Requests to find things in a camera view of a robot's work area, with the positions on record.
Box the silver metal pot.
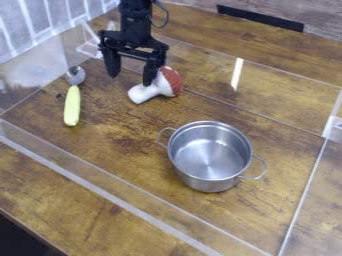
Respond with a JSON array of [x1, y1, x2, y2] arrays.
[[156, 121, 267, 193]]

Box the red white toy mushroom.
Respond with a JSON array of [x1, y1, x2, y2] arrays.
[[128, 66, 182, 104]]

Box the green handled metal spoon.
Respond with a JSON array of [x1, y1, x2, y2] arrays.
[[62, 66, 85, 127]]

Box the clear acrylic enclosure wall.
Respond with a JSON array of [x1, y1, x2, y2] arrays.
[[0, 119, 271, 256]]

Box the black cable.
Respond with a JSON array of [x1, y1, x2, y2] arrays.
[[150, 0, 170, 29]]

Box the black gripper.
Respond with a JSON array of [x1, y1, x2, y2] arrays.
[[97, 29, 168, 87]]

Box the black bar on table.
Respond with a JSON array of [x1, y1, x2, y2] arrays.
[[216, 4, 304, 32]]

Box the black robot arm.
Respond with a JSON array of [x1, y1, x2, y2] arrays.
[[97, 0, 169, 87]]

